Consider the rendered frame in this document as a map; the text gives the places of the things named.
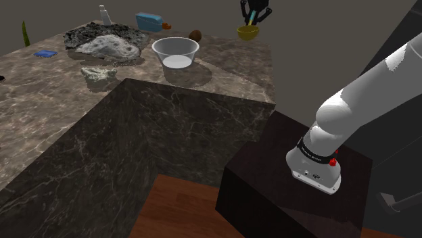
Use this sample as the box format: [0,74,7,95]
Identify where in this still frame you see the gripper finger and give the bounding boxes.
[254,7,273,26]
[240,0,250,26]

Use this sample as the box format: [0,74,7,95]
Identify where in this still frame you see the yellow bowl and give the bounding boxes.
[236,25,260,42]

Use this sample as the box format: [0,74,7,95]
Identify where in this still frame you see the brown egg-shaped fruit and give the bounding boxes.
[188,29,203,43]

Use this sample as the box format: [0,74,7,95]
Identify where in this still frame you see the blue bottle with orange cap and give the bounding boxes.
[135,12,172,33]

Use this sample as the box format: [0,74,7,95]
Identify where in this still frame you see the grey white bottle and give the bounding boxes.
[99,5,113,26]

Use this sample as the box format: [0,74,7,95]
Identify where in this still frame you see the large grey rough rock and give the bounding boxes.
[63,21,151,63]

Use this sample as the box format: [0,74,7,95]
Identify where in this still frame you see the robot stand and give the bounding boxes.
[215,110,374,238]

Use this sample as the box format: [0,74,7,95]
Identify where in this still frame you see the small pale grey rock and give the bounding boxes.
[80,66,118,83]

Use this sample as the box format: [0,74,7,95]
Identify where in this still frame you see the blue sponge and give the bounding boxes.
[33,49,59,59]

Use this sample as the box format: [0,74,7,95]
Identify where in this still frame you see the green plant leaf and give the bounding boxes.
[21,20,31,47]

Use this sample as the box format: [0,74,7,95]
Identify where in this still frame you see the grey angled bar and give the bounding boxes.
[375,190,422,216]

